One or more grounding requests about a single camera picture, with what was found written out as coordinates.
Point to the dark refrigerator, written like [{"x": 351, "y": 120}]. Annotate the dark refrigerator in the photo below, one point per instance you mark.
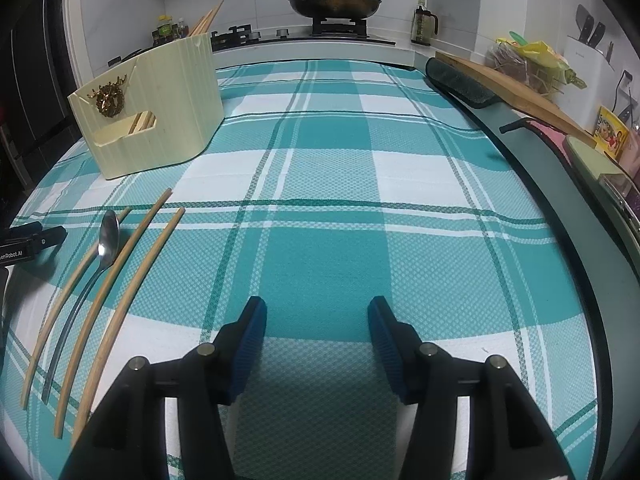
[{"x": 35, "y": 85}]

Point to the yellow printed mug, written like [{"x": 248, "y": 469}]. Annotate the yellow printed mug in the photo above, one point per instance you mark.
[{"x": 611, "y": 132}]

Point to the wooden chopstick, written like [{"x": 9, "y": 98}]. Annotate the wooden chopstick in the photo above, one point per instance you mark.
[
  {"x": 167, "y": 230},
  {"x": 25, "y": 395},
  {"x": 197, "y": 22},
  {"x": 205, "y": 22},
  {"x": 201, "y": 22},
  {"x": 209, "y": 22},
  {"x": 152, "y": 212}
]

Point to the white knife block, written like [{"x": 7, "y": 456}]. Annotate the white knife block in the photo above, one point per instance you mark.
[{"x": 585, "y": 57}]

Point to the black gas stove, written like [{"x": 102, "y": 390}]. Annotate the black gas stove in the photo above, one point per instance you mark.
[{"x": 280, "y": 36}]

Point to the pink mat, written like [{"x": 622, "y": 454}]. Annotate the pink mat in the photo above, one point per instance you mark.
[{"x": 545, "y": 137}]

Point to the cream utensil holder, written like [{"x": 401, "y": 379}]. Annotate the cream utensil holder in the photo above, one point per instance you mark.
[{"x": 170, "y": 100}]

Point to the pink cup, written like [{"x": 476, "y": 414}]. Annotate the pink cup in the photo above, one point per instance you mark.
[{"x": 635, "y": 150}]

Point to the teal checked tablecloth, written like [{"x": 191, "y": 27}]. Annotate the teal checked tablecloth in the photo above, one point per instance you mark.
[{"x": 325, "y": 185}]

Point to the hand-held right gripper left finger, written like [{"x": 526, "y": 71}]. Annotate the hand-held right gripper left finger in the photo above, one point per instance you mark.
[{"x": 247, "y": 350}]

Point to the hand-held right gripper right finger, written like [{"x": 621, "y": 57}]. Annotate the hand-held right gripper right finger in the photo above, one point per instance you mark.
[{"x": 390, "y": 350}]

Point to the green cutting board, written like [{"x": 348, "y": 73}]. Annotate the green cutting board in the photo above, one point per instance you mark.
[{"x": 585, "y": 160}]

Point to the metal spoon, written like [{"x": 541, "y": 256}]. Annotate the metal spoon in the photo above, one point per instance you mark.
[{"x": 107, "y": 240}]

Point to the dark glass pitcher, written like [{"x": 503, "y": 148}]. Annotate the dark glass pitcher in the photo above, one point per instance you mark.
[{"x": 424, "y": 25}]

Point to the white wall socket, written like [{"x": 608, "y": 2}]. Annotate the white wall socket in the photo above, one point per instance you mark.
[{"x": 627, "y": 80}]

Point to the wooden cutting board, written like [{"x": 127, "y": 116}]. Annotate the wooden cutting board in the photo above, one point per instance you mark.
[{"x": 525, "y": 97}]

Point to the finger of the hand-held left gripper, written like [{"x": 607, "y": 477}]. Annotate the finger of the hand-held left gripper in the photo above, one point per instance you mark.
[{"x": 47, "y": 237}]

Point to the black smartphone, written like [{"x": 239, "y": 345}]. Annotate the black smartphone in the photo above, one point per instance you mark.
[{"x": 622, "y": 192}]

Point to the dark sauce bottle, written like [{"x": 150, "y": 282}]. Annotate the dark sauce bottle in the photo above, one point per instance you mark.
[{"x": 181, "y": 30}]

